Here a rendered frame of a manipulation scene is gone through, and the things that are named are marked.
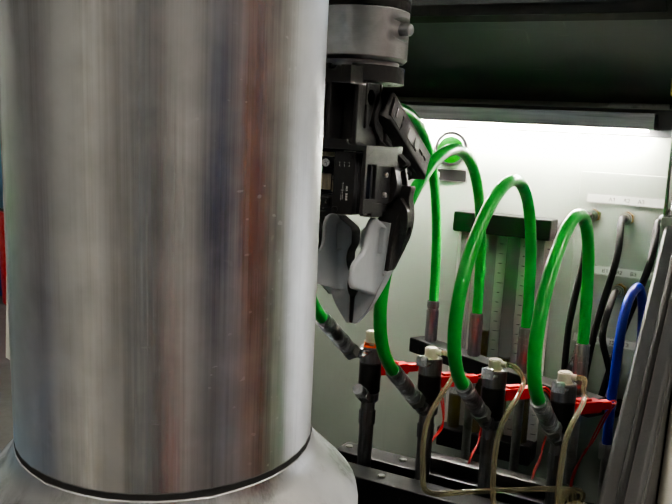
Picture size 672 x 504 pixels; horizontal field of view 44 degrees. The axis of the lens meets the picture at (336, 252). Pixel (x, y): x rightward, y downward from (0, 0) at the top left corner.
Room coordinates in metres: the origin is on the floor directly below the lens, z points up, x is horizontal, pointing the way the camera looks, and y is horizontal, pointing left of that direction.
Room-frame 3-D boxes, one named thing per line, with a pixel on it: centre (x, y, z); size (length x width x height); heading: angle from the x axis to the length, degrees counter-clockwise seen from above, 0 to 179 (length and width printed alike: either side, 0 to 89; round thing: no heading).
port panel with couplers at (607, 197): (1.14, -0.39, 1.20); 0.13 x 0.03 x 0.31; 62
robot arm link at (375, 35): (0.69, -0.01, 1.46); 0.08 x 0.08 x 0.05
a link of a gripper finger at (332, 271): (0.69, 0.00, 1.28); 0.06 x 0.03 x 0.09; 152
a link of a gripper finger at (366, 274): (0.68, -0.02, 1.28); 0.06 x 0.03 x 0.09; 152
